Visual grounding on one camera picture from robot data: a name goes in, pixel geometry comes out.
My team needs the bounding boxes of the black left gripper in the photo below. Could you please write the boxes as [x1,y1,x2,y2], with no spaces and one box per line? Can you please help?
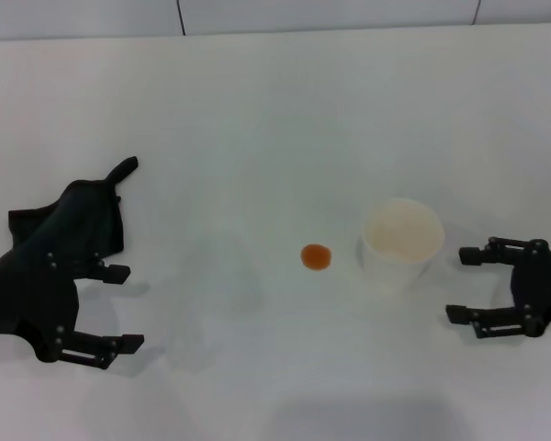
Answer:
[0,251,146,371]

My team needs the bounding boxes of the white paper cup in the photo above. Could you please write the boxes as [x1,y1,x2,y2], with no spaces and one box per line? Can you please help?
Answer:
[358,197,446,296]

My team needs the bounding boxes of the dark blue rag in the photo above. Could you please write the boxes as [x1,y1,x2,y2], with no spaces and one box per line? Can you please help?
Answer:
[0,155,140,269]

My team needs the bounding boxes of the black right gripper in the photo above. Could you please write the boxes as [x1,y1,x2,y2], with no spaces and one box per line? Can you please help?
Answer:
[445,236,551,341]

